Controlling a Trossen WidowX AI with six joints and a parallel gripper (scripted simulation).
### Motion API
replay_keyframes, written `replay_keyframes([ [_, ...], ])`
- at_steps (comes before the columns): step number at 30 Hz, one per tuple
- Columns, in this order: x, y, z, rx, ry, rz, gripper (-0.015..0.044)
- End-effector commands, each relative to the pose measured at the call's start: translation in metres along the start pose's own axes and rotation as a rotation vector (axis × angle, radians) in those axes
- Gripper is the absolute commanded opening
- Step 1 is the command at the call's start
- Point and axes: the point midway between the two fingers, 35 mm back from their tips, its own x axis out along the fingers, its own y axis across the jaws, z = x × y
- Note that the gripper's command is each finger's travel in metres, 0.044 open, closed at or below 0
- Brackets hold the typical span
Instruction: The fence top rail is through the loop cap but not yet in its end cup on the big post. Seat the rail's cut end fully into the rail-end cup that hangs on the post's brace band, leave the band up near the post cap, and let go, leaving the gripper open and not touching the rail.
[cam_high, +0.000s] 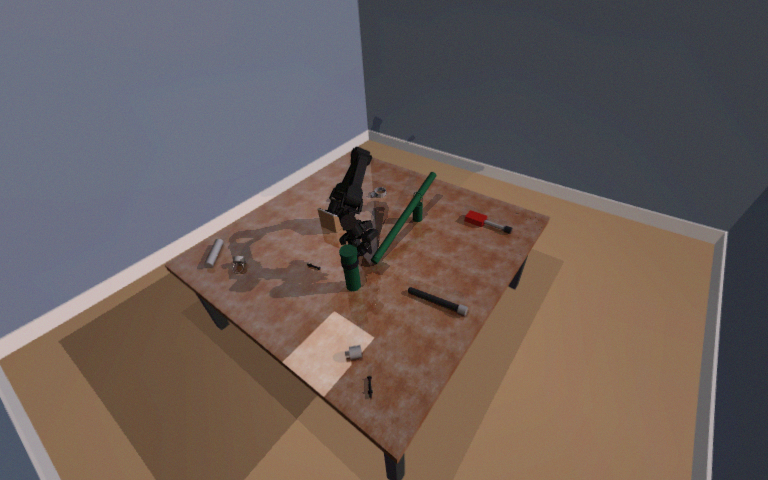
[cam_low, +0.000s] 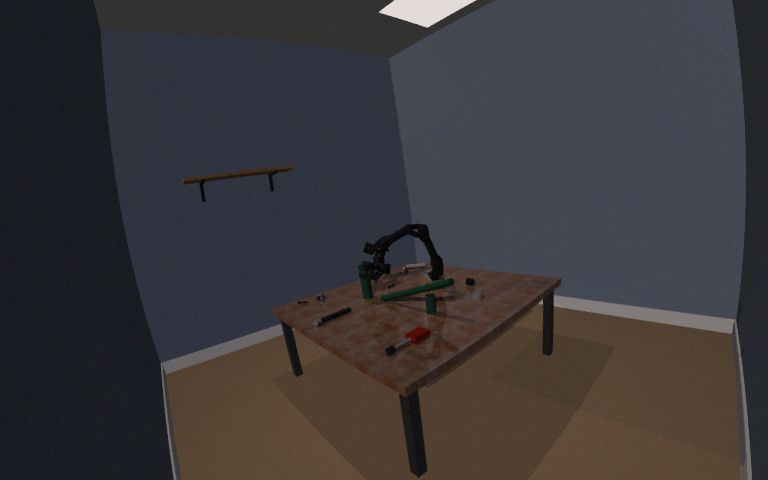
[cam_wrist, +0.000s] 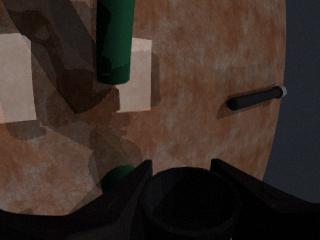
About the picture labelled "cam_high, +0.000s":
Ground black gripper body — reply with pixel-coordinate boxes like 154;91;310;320
339;220;379;245

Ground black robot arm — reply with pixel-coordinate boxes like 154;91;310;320
325;147;373;233

